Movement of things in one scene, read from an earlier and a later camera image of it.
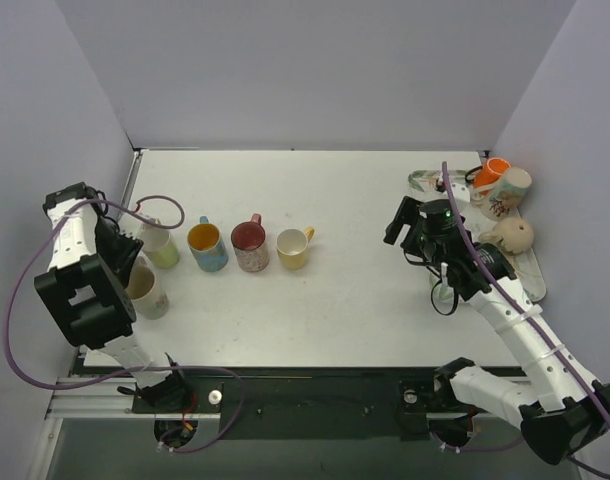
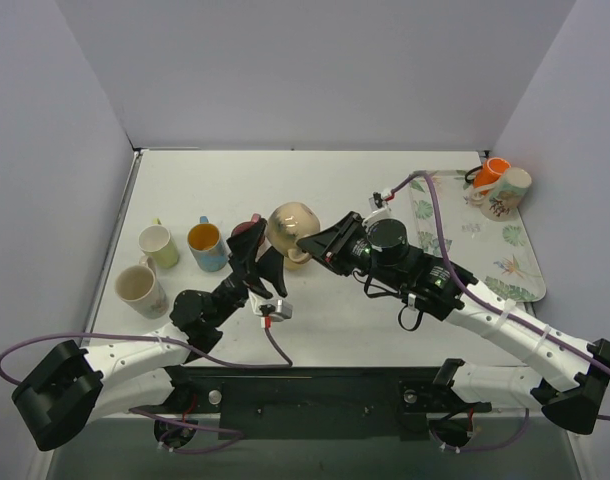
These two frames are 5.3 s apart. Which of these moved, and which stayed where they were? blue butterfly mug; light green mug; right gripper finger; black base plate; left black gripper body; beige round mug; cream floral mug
Moved: beige round mug; left black gripper body; right gripper finger
Stayed: blue butterfly mug; black base plate; cream floral mug; light green mug
